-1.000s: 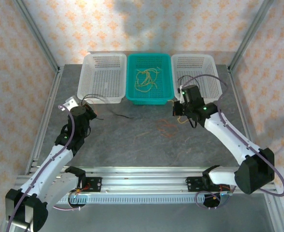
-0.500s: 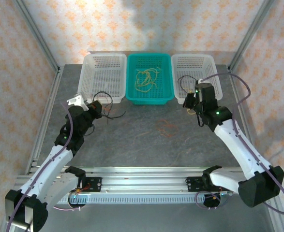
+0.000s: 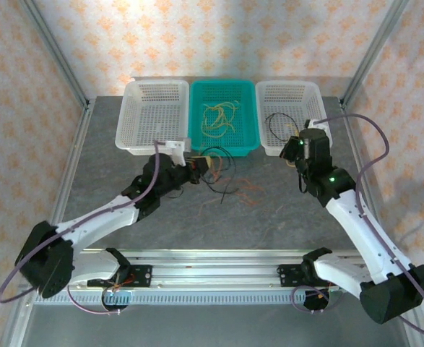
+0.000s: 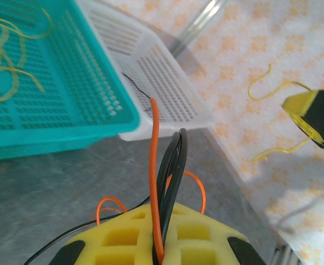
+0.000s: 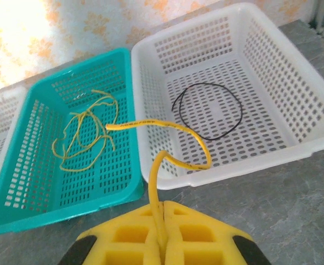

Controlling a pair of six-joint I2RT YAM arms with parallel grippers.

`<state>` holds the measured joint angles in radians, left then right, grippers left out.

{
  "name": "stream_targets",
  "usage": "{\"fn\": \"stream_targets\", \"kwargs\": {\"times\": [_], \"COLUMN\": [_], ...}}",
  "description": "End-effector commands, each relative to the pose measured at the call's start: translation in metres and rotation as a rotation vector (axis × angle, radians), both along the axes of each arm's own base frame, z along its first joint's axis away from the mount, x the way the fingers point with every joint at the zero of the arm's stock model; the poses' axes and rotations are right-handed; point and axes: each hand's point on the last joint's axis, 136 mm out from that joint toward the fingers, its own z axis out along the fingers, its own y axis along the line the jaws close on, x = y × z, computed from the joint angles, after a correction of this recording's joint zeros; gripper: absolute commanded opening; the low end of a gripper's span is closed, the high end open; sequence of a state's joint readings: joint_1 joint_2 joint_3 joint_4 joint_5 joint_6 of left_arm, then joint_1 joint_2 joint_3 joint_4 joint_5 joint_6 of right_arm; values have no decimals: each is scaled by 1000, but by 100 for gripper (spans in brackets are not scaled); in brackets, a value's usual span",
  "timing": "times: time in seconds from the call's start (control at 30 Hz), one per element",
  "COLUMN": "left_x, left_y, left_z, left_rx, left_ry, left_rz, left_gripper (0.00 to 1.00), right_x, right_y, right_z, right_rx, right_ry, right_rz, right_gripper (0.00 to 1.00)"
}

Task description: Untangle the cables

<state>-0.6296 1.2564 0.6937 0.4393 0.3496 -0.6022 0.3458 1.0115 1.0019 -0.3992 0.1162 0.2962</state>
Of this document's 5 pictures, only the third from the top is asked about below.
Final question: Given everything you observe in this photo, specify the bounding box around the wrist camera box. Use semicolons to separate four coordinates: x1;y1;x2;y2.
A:
163;138;193;166
304;119;330;134

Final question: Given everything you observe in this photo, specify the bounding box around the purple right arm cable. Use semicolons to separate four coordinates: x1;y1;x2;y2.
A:
291;113;424;335

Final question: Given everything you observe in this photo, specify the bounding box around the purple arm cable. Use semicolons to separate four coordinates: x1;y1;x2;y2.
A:
291;113;424;335
0;140;160;316

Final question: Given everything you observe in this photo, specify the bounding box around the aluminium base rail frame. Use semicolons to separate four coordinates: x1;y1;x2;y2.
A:
19;248;414;292

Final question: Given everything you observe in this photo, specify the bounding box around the teal plastic mesh basket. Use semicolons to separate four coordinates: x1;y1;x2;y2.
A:
187;79;261;159

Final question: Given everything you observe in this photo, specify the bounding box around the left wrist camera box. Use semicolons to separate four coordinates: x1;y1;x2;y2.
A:
163;138;193;166

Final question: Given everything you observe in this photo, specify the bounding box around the white plastic mesh basket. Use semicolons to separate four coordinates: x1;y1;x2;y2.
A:
114;79;191;156
254;80;334;157

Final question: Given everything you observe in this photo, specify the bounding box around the grey slotted cable duct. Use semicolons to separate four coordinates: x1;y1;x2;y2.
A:
34;291;346;307

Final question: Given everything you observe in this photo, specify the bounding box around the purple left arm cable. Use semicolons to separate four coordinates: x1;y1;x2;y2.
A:
0;140;160;316

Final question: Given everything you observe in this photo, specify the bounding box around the aluminium table side rail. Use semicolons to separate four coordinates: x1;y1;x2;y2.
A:
339;99;393;260
38;99;95;261

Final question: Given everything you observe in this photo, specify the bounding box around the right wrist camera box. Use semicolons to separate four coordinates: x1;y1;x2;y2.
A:
304;119;330;134

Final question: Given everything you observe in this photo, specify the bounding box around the aluminium frame post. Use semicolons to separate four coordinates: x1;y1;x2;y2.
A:
339;0;410;108
19;0;90;109

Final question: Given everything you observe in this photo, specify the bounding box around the thin black cable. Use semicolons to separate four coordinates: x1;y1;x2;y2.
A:
265;112;299;144
285;158;306;194
200;146;236;205

